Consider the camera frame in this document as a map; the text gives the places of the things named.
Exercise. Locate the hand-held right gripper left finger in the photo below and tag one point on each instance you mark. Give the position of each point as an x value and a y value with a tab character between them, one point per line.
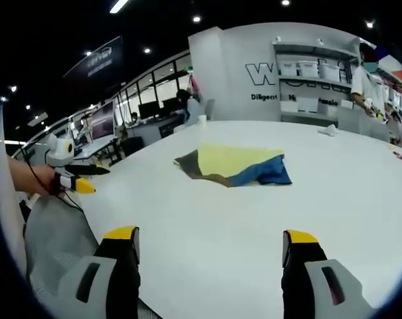
117	272

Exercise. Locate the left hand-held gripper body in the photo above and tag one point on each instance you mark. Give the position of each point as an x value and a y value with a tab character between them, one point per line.
58	151

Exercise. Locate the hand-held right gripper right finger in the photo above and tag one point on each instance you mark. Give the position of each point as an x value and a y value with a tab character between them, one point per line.
298	276

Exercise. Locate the blue garment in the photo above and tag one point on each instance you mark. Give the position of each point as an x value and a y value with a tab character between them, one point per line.
267	171

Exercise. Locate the yellow template sheet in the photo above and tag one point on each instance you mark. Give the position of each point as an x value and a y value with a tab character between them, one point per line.
234	157

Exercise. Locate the person's left hand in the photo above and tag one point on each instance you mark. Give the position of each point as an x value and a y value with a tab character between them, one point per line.
44	181

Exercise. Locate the black office chair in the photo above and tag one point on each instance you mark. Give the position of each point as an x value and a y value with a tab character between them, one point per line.
132	146

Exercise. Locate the large computer monitor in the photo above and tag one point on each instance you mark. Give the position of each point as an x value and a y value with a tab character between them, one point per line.
103	121

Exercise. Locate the person's white sleeve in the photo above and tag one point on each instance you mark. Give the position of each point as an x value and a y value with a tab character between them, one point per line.
8	186

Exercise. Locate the black computer monitor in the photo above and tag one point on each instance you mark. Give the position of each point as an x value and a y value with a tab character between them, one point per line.
149	109
170	105

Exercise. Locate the brown cloth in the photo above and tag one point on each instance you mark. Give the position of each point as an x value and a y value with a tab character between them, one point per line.
187	163

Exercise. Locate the dark hanging sign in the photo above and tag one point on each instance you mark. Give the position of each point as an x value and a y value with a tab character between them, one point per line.
99	54

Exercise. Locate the white paper cup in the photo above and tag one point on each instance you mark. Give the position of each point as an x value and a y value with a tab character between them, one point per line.
202	121

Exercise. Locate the white object on table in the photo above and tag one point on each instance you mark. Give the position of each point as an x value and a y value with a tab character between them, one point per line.
328	130

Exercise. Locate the grey partition panel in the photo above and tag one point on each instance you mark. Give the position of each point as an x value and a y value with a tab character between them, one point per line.
363	124

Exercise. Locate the grey shelf with storage boxes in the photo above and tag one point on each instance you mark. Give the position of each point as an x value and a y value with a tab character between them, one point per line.
315	83

